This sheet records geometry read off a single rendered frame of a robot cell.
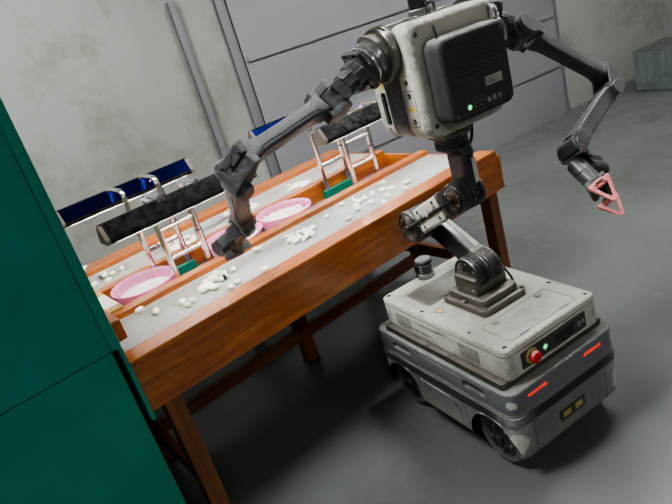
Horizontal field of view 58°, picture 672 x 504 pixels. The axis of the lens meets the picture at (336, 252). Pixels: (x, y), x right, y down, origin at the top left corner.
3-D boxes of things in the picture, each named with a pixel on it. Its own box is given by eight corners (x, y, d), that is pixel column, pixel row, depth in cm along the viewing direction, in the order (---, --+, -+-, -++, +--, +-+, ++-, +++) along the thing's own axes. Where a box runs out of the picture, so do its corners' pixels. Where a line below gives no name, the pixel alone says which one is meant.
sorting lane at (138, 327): (476, 159, 285) (475, 155, 284) (119, 365, 193) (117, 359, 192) (429, 158, 308) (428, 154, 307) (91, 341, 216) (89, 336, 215)
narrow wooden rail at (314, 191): (388, 168, 336) (383, 149, 332) (74, 335, 244) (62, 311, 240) (381, 168, 340) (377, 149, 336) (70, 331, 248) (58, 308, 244)
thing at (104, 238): (258, 176, 234) (252, 158, 231) (107, 247, 202) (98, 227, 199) (248, 175, 240) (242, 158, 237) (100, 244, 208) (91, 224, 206)
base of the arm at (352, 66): (380, 85, 174) (359, 50, 169) (362, 103, 172) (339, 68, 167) (364, 86, 182) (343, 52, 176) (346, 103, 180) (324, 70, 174)
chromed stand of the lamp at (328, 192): (356, 183, 319) (333, 100, 303) (327, 198, 309) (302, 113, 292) (334, 182, 334) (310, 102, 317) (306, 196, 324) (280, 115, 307)
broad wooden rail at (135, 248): (351, 178, 366) (343, 149, 359) (59, 330, 274) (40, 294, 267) (339, 178, 375) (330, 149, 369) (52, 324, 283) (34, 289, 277)
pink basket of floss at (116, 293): (192, 280, 257) (184, 260, 253) (168, 312, 233) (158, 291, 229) (137, 292, 263) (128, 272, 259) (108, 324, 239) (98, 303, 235)
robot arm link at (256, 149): (250, 171, 146) (220, 143, 147) (238, 202, 157) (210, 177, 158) (356, 97, 173) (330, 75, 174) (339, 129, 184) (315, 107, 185)
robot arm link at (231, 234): (257, 225, 193) (238, 207, 194) (232, 246, 187) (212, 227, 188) (250, 243, 203) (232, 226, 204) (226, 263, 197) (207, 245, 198)
